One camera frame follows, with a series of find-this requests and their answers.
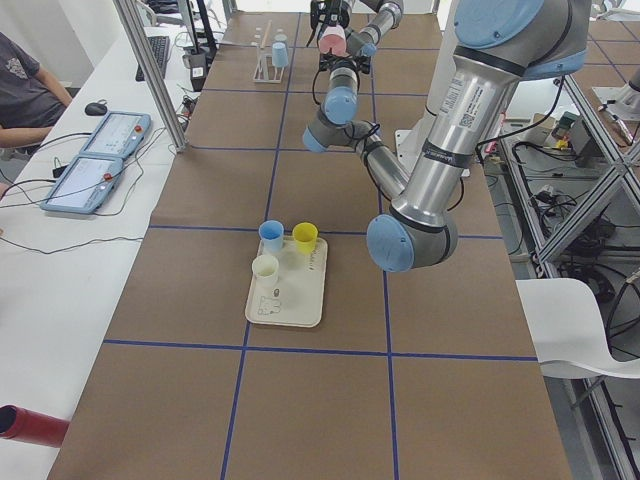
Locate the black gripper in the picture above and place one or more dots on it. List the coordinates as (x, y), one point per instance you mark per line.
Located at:
(330, 10)
(343, 61)

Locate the pink plastic cup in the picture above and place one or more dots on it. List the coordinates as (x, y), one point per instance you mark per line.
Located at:
(333, 41)

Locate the light blue plastic cup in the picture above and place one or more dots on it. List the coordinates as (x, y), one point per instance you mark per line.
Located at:
(279, 55)

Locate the yellow plastic cup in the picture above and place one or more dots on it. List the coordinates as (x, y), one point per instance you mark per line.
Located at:
(305, 236)

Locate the pale green plastic cup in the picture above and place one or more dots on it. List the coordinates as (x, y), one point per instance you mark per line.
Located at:
(265, 269)

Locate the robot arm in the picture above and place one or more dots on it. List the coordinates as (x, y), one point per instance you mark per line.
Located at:
(498, 45)
(365, 41)

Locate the black keyboard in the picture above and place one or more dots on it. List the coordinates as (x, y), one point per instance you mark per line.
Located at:
(160, 48)

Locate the upper teach pendant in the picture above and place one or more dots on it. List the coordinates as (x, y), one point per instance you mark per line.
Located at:
(118, 134)

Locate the teach pendant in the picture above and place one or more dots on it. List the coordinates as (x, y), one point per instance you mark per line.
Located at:
(84, 185)
(118, 134)

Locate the black computer mouse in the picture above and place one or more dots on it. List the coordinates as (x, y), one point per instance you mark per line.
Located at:
(95, 109)

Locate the cream plastic tray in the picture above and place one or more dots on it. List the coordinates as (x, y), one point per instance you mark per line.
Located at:
(297, 298)

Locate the lower teach pendant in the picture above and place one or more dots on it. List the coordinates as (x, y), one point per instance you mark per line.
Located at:
(84, 185)

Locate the seated person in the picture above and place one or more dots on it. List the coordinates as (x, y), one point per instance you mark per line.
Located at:
(32, 98)

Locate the white chair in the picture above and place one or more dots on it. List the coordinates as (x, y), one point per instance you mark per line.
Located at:
(567, 330)

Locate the red cylinder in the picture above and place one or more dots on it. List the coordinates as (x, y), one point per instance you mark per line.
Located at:
(23, 425)

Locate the white wire cup rack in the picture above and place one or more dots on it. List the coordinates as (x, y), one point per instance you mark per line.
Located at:
(264, 71)

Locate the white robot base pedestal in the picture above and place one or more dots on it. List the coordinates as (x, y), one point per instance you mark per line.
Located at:
(410, 146)

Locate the aluminium frame post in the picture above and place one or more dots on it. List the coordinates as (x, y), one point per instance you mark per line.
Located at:
(132, 24)

